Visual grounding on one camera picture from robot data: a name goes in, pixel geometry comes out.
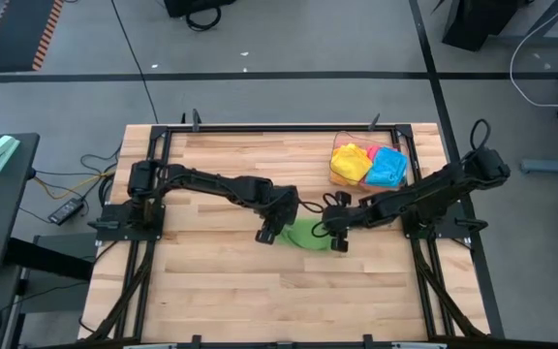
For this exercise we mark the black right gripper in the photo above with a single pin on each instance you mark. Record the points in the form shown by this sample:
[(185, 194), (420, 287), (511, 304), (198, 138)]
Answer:
[(344, 218)]

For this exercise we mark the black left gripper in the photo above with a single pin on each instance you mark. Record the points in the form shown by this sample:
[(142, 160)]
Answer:
[(281, 208)]

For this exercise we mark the green microfiber towel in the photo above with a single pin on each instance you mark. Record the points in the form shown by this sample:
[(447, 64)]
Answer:
[(305, 235)]

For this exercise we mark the yellow microfiber towel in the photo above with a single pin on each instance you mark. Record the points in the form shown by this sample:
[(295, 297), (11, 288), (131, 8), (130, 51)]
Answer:
[(351, 162)]

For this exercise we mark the blue microfiber towel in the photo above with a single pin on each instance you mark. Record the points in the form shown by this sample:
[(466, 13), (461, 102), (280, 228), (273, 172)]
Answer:
[(386, 167)]

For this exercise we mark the clear plastic bin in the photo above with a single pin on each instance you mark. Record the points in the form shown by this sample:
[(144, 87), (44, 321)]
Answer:
[(342, 138)]

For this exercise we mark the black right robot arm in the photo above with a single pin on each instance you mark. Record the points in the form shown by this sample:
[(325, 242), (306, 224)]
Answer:
[(434, 189)]

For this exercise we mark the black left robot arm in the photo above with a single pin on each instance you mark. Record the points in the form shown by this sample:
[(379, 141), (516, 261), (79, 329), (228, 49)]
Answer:
[(201, 181)]

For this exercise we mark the black power adapter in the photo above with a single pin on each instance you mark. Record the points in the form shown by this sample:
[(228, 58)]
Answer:
[(66, 211)]

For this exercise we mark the black equipment base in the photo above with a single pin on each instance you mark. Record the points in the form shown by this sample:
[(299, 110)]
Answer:
[(196, 6)]

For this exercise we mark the black cabinet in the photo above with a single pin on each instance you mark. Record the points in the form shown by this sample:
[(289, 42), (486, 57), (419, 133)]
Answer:
[(477, 19)]

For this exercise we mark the black side table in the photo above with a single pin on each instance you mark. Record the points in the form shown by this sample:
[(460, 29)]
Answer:
[(3, 203)]

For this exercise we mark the black orange-striped floor mat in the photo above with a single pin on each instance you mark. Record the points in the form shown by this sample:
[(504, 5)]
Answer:
[(12, 34)]

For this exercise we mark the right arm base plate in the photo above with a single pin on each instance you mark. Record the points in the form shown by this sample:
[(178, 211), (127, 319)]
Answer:
[(460, 233)]

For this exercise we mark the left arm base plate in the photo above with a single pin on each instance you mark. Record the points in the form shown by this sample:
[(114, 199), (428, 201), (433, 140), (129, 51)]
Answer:
[(114, 236)]

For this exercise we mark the grey metal desk frame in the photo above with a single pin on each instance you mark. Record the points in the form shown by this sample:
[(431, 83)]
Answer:
[(56, 241)]

